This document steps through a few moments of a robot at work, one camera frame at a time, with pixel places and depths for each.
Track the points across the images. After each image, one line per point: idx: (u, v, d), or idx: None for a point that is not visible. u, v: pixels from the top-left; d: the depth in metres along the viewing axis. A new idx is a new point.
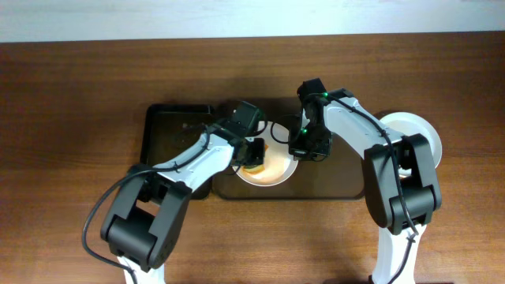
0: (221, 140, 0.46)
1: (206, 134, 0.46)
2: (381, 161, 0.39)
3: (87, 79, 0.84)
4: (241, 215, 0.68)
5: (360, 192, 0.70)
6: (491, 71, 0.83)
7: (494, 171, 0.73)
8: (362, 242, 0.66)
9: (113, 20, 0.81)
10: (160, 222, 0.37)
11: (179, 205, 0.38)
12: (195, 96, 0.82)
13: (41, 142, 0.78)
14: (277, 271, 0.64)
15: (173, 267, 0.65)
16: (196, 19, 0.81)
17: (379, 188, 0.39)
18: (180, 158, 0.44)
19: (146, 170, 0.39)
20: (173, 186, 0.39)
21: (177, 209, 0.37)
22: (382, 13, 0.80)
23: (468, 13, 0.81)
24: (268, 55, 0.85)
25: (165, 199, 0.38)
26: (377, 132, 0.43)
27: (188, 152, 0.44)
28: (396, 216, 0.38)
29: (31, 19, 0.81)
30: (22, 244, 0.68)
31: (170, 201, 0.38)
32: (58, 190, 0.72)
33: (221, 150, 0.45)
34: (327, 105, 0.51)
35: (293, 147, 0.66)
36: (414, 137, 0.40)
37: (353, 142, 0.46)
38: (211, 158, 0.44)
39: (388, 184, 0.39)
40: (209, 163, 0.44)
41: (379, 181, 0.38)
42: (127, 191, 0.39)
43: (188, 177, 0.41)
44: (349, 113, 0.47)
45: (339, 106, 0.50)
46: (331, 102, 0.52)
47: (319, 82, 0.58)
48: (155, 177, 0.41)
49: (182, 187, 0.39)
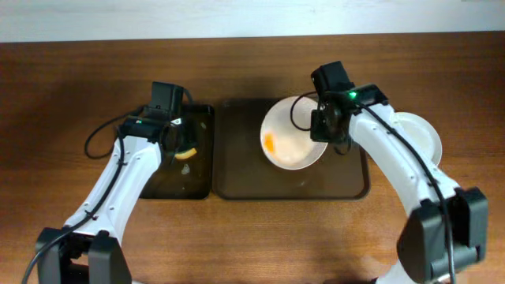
0: (136, 146, 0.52)
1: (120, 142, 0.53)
2: (434, 226, 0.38)
3: (87, 79, 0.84)
4: (241, 214, 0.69)
5: (360, 192, 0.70)
6: (491, 71, 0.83)
7: (495, 171, 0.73)
8: (362, 242, 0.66)
9: (113, 20, 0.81)
10: (95, 279, 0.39)
11: (107, 259, 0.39)
12: (195, 95, 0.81)
13: (40, 141, 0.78)
14: (277, 271, 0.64)
15: (173, 267, 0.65)
16: (195, 18, 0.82)
17: (427, 250, 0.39)
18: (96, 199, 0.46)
19: (58, 237, 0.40)
20: (94, 242, 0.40)
21: (106, 263, 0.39)
22: (382, 13, 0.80)
23: (467, 13, 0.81)
24: (269, 55, 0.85)
25: (89, 257, 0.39)
26: (424, 173, 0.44)
27: (104, 181, 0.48)
28: (435, 274, 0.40)
29: (31, 18, 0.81)
30: (21, 243, 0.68)
31: (95, 257, 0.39)
32: (57, 189, 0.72)
33: (140, 157, 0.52)
34: (357, 115, 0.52)
35: (316, 136, 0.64)
36: (471, 197, 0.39)
37: (390, 171, 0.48)
38: (129, 172, 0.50)
39: (435, 244, 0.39)
40: (131, 177, 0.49)
41: (428, 244, 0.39)
42: (49, 261, 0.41)
43: (108, 215, 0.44)
44: (387, 136, 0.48)
45: (374, 121, 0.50)
46: (360, 110, 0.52)
47: (342, 67, 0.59)
48: (73, 236, 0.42)
49: (102, 241, 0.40)
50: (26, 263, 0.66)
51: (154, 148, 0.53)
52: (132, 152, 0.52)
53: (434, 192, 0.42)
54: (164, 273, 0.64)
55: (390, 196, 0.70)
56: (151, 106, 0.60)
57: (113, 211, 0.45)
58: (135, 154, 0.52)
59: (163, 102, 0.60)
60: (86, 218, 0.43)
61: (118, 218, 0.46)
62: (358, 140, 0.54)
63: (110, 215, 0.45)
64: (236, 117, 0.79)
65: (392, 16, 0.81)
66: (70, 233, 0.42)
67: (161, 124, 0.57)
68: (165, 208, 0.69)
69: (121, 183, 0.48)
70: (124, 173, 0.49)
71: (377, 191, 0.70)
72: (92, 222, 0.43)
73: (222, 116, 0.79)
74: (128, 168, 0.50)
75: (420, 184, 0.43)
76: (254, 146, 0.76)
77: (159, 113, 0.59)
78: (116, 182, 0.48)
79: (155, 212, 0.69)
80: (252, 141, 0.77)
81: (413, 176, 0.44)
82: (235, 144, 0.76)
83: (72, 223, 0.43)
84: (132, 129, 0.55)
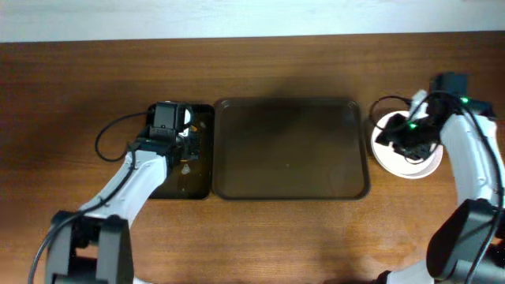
0: (146, 158, 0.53)
1: (131, 155, 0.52)
2: (477, 221, 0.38)
3: (87, 78, 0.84)
4: (241, 214, 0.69)
5: (360, 192, 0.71)
6: (490, 70, 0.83)
7: None
8: (362, 242, 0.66)
9: (114, 20, 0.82)
10: (102, 265, 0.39)
11: (117, 240, 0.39)
12: (194, 95, 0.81)
13: (41, 141, 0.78)
14: (277, 271, 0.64)
15: (173, 267, 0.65)
16: (195, 19, 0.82)
17: (455, 242, 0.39)
18: (108, 192, 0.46)
19: (70, 218, 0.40)
20: (105, 223, 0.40)
21: (116, 244, 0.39)
22: (381, 13, 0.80)
23: (466, 13, 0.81)
24: (268, 55, 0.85)
25: (100, 238, 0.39)
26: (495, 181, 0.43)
27: (117, 178, 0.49)
28: (456, 274, 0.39)
29: (32, 19, 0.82)
30: (21, 243, 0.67)
31: (106, 239, 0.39)
32: (58, 190, 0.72)
33: (149, 166, 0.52)
34: (459, 117, 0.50)
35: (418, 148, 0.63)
36: None
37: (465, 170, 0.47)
38: (140, 175, 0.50)
39: (468, 247, 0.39)
40: (140, 181, 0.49)
41: (463, 237, 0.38)
42: (59, 245, 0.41)
43: (119, 205, 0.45)
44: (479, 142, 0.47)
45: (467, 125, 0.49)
46: (464, 113, 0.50)
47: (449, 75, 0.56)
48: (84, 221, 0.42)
49: (114, 222, 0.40)
50: (26, 263, 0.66)
51: (161, 160, 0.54)
52: (141, 162, 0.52)
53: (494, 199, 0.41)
54: (164, 273, 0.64)
55: (390, 196, 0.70)
56: (155, 127, 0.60)
57: (123, 202, 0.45)
58: (144, 162, 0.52)
59: (167, 123, 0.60)
60: (98, 204, 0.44)
61: (129, 210, 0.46)
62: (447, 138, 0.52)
63: (121, 207, 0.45)
64: (237, 118, 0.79)
65: (391, 16, 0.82)
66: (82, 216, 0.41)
67: (169, 144, 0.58)
68: (165, 207, 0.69)
69: (133, 181, 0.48)
70: (134, 176, 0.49)
71: (377, 191, 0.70)
72: (102, 209, 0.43)
73: (222, 116, 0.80)
74: (139, 173, 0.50)
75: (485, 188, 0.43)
76: (255, 146, 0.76)
77: (165, 133, 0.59)
78: (125, 182, 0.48)
79: (155, 212, 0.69)
80: (255, 141, 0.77)
81: (483, 177, 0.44)
82: (237, 145, 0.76)
83: (84, 208, 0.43)
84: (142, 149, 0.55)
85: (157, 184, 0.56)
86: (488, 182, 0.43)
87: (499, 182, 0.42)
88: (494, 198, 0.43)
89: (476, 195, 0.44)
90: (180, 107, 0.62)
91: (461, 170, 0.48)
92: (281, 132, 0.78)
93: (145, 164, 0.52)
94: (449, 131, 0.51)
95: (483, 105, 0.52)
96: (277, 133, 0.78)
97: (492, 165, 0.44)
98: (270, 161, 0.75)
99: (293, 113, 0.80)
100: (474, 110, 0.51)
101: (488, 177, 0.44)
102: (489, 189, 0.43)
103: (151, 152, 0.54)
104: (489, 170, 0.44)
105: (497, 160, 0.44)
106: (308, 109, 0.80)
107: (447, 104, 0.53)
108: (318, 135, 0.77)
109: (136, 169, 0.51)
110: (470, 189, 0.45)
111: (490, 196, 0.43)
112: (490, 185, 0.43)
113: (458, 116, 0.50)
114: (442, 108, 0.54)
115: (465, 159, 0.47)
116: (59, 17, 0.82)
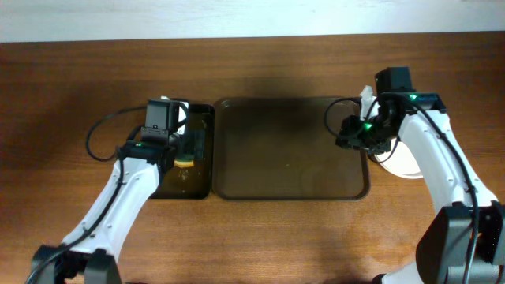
0: (135, 167, 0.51)
1: (120, 163, 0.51)
2: (457, 229, 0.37)
3: (87, 78, 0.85)
4: (241, 214, 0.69)
5: (360, 192, 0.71)
6: (490, 70, 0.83)
7: (496, 168, 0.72)
8: (363, 242, 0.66)
9: (114, 20, 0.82)
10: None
11: (102, 274, 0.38)
12: (195, 95, 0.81)
13: (40, 141, 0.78)
14: (277, 271, 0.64)
15: (173, 267, 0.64)
16: (195, 19, 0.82)
17: (442, 255, 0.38)
18: (93, 217, 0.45)
19: (55, 255, 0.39)
20: (91, 260, 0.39)
21: (102, 282, 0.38)
22: (381, 13, 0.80)
23: (466, 13, 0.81)
24: (268, 55, 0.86)
25: (85, 273, 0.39)
26: (464, 180, 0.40)
27: (106, 195, 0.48)
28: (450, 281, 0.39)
29: (33, 18, 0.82)
30: (20, 243, 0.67)
31: (93, 277, 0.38)
32: (58, 189, 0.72)
33: (139, 178, 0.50)
34: (411, 117, 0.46)
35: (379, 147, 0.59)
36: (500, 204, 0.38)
37: (432, 176, 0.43)
38: (127, 193, 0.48)
39: (454, 256, 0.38)
40: (129, 196, 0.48)
41: (447, 250, 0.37)
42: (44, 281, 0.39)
43: (106, 232, 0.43)
44: (437, 140, 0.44)
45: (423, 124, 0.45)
46: (417, 112, 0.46)
47: (390, 72, 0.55)
48: (69, 254, 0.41)
49: (99, 259, 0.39)
50: (25, 263, 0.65)
51: (152, 170, 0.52)
52: (130, 173, 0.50)
53: (469, 197, 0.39)
54: (164, 273, 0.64)
55: (390, 196, 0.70)
56: (148, 127, 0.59)
57: (110, 229, 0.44)
58: (134, 175, 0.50)
59: (160, 122, 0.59)
60: (84, 235, 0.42)
61: (116, 238, 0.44)
62: (406, 141, 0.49)
63: (108, 235, 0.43)
64: (237, 118, 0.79)
65: (392, 16, 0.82)
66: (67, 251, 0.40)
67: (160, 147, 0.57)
68: (165, 208, 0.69)
69: (121, 203, 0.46)
70: (122, 192, 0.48)
71: (377, 191, 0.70)
72: (88, 240, 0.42)
73: (222, 116, 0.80)
74: (126, 189, 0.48)
75: (456, 190, 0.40)
76: (253, 146, 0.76)
77: (157, 133, 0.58)
78: (113, 203, 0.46)
79: (155, 212, 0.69)
80: (253, 141, 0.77)
81: (451, 178, 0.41)
82: (236, 145, 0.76)
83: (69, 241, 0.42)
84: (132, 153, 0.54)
85: (155, 188, 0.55)
86: (458, 182, 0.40)
87: (469, 180, 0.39)
88: (467, 198, 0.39)
89: (449, 199, 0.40)
90: (173, 105, 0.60)
91: (431, 174, 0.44)
92: (279, 132, 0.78)
93: (135, 176, 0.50)
94: (405, 134, 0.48)
95: (430, 96, 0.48)
96: (276, 133, 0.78)
97: (458, 162, 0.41)
98: (269, 161, 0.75)
99: (292, 113, 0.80)
100: (424, 106, 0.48)
101: (456, 176, 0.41)
102: (460, 188, 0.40)
103: (141, 157, 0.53)
104: (457, 168, 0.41)
105: (461, 157, 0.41)
106: (308, 109, 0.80)
107: (400, 104, 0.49)
108: (317, 135, 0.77)
109: (125, 183, 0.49)
110: (439, 191, 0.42)
111: (463, 196, 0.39)
112: (461, 184, 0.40)
113: (409, 117, 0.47)
114: (394, 108, 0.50)
115: (431, 162, 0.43)
116: (59, 17, 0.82)
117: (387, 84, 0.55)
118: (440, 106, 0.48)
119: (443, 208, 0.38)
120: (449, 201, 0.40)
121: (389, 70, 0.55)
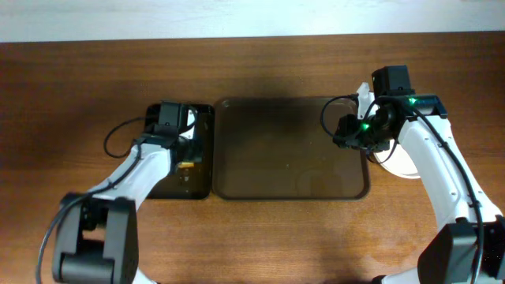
0: (151, 149, 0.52)
1: (136, 146, 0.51)
2: (461, 248, 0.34)
3: (87, 78, 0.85)
4: (241, 214, 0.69)
5: (360, 192, 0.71)
6: (490, 70, 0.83)
7: (496, 168, 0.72)
8: (362, 242, 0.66)
9: (114, 20, 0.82)
10: (110, 243, 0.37)
11: (126, 218, 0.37)
12: (195, 95, 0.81)
13: (40, 141, 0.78)
14: (277, 271, 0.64)
15: (173, 267, 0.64)
16: (195, 19, 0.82)
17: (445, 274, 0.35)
18: (114, 177, 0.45)
19: (81, 197, 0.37)
20: (114, 203, 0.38)
21: (125, 223, 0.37)
22: (382, 13, 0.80)
23: (466, 13, 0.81)
24: (269, 55, 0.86)
25: (109, 218, 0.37)
26: (467, 193, 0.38)
27: (124, 166, 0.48)
28: None
29: (32, 18, 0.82)
30: (20, 243, 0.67)
31: (115, 218, 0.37)
32: (58, 189, 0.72)
33: (157, 155, 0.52)
34: (411, 123, 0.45)
35: (378, 146, 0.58)
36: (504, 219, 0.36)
37: (433, 186, 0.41)
38: (145, 166, 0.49)
39: (456, 274, 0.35)
40: (145, 170, 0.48)
41: (450, 268, 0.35)
42: (66, 226, 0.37)
43: (127, 189, 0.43)
44: (439, 150, 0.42)
45: (424, 130, 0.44)
46: (417, 117, 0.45)
47: (389, 72, 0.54)
48: (92, 202, 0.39)
49: (121, 202, 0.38)
50: (25, 263, 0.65)
51: (166, 153, 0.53)
52: (147, 152, 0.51)
53: (473, 213, 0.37)
54: (164, 273, 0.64)
55: (390, 196, 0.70)
56: (159, 123, 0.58)
57: (130, 185, 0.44)
58: (151, 153, 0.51)
59: (170, 120, 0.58)
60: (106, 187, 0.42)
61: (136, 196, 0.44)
62: (407, 147, 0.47)
63: (129, 192, 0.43)
64: (237, 117, 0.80)
65: (392, 16, 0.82)
66: (91, 196, 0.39)
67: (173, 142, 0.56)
68: (165, 208, 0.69)
69: (140, 170, 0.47)
70: (140, 165, 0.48)
71: (377, 192, 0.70)
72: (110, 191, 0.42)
73: (222, 116, 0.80)
74: (144, 163, 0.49)
75: (458, 205, 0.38)
76: (253, 145, 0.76)
77: (169, 129, 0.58)
78: (131, 171, 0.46)
79: (155, 212, 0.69)
80: (253, 141, 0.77)
81: (454, 192, 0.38)
82: (236, 145, 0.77)
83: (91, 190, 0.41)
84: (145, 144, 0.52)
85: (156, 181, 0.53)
86: (461, 196, 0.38)
87: (473, 194, 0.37)
88: (472, 214, 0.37)
89: (452, 215, 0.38)
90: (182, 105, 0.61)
91: (432, 184, 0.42)
92: (279, 131, 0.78)
93: (151, 155, 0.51)
94: (406, 140, 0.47)
95: (431, 99, 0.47)
96: (276, 133, 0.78)
97: (461, 174, 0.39)
98: (269, 161, 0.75)
99: (292, 113, 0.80)
100: (424, 109, 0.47)
101: (459, 189, 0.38)
102: (464, 204, 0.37)
103: (155, 147, 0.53)
104: (459, 181, 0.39)
105: (462, 168, 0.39)
106: (308, 109, 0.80)
107: (400, 107, 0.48)
108: (317, 135, 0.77)
109: (142, 159, 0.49)
110: (440, 203, 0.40)
111: (467, 212, 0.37)
112: (465, 199, 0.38)
113: (409, 123, 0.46)
114: (393, 110, 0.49)
115: (432, 172, 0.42)
116: (59, 17, 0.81)
117: (386, 84, 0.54)
118: (443, 110, 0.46)
119: (446, 225, 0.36)
120: (451, 217, 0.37)
121: (387, 70, 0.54)
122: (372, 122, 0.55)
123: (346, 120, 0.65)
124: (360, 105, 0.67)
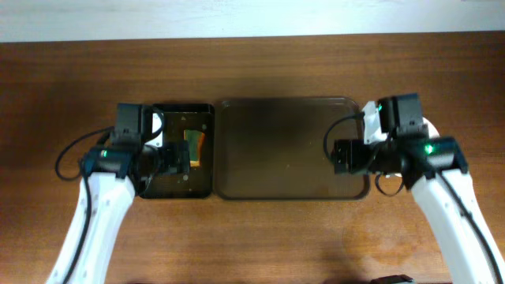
0: (106, 186, 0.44)
1: (85, 182, 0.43)
2: None
3: (86, 79, 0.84)
4: (241, 214, 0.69)
5: (360, 192, 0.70)
6: (488, 70, 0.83)
7: (495, 168, 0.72)
8: (362, 242, 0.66)
9: (108, 20, 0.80)
10: None
11: None
12: (195, 95, 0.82)
13: (41, 142, 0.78)
14: (277, 271, 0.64)
15: (173, 267, 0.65)
16: (193, 19, 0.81)
17: None
18: (61, 264, 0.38)
19: None
20: None
21: None
22: (383, 12, 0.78)
23: (469, 13, 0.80)
24: (268, 55, 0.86)
25: None
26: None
27: (75, 228, 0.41)
28: None
29: (27, 20, 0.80)
30: (23, 243, 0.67)
31: None
32: (57, 189, 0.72)
33: (109, 202, 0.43)
34: (430, 181, 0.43)
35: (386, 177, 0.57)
36: None
37: (459, 265, 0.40)
38: (100, 220, 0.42)
39: None
40: (102, 226, 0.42)
41: None
42: None
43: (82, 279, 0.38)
44: (462, 228, 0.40)
45: (446, 197, 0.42)
46: (435, 175, 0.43)
47: (398, 103, 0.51)
48: None
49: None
50: (28, 263, 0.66)
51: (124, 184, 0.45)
52: (99, 195, 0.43)
53: None
54: (165, 273, 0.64)
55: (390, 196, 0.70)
56: (117, 130, 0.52)
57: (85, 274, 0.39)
58: (104, 198, 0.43)
59: (131, 125, 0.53)
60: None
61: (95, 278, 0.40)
62: (426, 200, 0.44)
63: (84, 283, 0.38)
64: (237, 117, 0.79)
65: (393, 16, 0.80)
66: None
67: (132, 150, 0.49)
68: (165, 207, 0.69)
69: (95, 231, 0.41)
70: (93, 222, 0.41)
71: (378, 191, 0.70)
72: None
73: (222, 115, 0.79)
74: (98, 216, 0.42)
75: None
76: (253, 145, 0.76)
77: (129, 136, 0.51)
78: (84, 240, 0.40)
79: (155, 212, 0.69)
80: (253, 140, 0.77)
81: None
82: (236, 145, 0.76)
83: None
84: (99, 162, 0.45)
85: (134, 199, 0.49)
86: None
87: None
88: None
89: None
90: (144, 108, 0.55)
91: (454, 261, 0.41)
92: (279, 131, 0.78)
93: (104, 201, 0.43)
94: (425, 196, 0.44)
95: (447, 143, 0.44)
96: (276, 133, 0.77)
97: (490, 261, 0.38)
98: (269, 161, 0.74)
99: (292, 113, 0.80)
100: (442, 158, 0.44)
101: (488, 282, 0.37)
102: None
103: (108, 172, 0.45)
104: (487, 268, 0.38)
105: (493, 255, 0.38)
106: (308, 109, 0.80)
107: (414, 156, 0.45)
108: (317, 134, 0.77)
109: (95, 212, 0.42)
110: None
111: None
112: None
113: (428, 181, 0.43)
114: (405, 158, 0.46)
115: (458, 251, 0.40)
116: (52, 18, 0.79)
117: (394, 118, 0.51)
118: (462, 163, 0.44)
119: None
120: None
121: (394, 102, 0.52)
122: (381, 158, 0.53)
123: (355, 149, 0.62)
124: (372, 128, 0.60)
